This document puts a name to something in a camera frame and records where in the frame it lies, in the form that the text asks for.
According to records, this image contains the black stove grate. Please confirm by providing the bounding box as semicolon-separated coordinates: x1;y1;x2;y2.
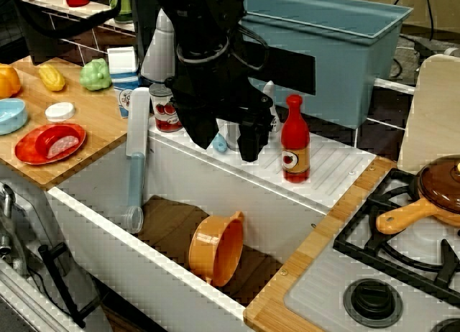
333;168;460;301

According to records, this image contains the grey stove top panel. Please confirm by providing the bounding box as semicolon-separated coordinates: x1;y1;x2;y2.
285;188;460;332

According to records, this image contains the thin black hanging cable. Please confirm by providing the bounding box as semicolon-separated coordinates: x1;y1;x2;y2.
425;0;436;42

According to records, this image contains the light wooden board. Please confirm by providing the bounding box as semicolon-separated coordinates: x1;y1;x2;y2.
396;54;460;175

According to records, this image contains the pink ham slice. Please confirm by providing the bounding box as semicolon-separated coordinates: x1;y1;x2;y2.
46;134;81;160

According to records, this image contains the clear plastic tube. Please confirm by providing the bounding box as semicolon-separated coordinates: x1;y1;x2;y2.
121;87;152;234

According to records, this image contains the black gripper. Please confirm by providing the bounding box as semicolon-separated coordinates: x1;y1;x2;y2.
217;83;275;163

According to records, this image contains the light blue bowl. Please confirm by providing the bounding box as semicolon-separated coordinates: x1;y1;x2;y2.
0;98;29;136

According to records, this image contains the wooden countertop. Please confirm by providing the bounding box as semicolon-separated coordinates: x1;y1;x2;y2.
0;57;150;190

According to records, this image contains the black tape strip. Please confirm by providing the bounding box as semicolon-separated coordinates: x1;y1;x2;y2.
246;40;317;96

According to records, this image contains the metal clamp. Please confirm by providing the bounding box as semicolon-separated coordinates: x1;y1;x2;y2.
0;183;30;277

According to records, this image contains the white blue milk carton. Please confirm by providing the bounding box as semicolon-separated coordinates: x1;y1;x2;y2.
106;46;141;119

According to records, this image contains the orange toy bell pepper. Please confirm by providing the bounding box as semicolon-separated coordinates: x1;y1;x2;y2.
0;64;22;99

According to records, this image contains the brown pot lid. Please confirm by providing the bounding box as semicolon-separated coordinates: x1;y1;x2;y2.
415;154;460;215

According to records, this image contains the black oven door handle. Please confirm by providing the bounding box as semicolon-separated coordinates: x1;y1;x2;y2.
37;241;106;329

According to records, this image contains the red plate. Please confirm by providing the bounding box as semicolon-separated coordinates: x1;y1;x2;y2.
14;123;88;166

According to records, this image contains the wooden divider strip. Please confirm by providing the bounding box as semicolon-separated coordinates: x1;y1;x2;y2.
243;155;397;332

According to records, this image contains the white toy sink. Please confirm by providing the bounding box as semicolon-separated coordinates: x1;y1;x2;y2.
47;123;377;332

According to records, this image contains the red bowl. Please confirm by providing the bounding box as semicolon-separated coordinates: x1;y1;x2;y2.
34;125;83;161

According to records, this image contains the white wall shelf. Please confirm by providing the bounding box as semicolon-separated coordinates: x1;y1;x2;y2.
17;0;134;28

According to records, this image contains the grey black stove knob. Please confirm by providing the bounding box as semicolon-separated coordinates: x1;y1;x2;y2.
342;278;403;329
430;317;460;332

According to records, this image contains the orange plastic pot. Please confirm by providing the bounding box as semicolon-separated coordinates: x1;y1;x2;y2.
188;211;246;288

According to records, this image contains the green toy lettuce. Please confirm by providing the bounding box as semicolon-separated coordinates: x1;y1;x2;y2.
79;57;113;92

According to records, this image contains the teal plastic bin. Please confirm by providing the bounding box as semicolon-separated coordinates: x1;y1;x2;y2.
233;0;414;129

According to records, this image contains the green bottle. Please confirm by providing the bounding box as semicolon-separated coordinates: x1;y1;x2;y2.
113;0;134;24

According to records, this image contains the red ketchup bottle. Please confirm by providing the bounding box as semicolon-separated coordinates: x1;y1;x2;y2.
280;93;311;184

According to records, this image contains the yellow toy corn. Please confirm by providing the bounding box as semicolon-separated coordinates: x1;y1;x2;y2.
38;63;66;93

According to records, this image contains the small light blue knob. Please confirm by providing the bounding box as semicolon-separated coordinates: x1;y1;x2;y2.
211;133;228;154

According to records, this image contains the grey toy faucet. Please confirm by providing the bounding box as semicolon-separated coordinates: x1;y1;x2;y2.
141;7;282;152

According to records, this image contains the orange pan with handle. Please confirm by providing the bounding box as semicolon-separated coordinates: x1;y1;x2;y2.
375;197;460;236

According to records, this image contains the thick black cable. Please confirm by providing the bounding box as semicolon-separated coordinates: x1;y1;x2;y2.
13;0;124;39

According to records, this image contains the tomato soup can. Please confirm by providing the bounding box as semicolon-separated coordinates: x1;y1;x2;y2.
148;83;184;134

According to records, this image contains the white round lid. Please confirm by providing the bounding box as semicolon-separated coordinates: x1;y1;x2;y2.
45;101;77;124

